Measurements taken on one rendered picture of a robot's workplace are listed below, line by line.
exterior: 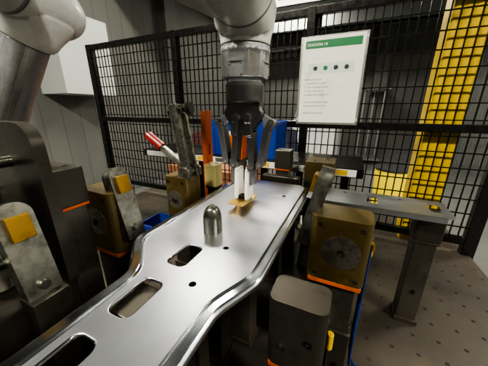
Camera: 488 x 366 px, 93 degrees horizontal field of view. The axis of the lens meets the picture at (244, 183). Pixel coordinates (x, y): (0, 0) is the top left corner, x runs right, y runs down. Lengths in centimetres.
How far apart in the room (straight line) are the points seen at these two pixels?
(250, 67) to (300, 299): 36
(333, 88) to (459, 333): 79
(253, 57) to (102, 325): 42
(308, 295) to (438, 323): 54
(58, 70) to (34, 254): 269
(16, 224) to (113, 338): 17
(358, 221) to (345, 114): 64
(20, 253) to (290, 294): 32
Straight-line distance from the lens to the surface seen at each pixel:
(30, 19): 84
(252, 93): 44
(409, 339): 74
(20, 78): 90
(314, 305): 31
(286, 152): 73
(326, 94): 98
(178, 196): 58
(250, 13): 36
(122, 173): 45
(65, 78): 295
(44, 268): 39
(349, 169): 78
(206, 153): 64
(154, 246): 40
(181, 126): 56
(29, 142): 37
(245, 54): 44
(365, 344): 69
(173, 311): 29
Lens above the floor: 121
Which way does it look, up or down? 18 degrees down
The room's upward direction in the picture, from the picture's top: straight up
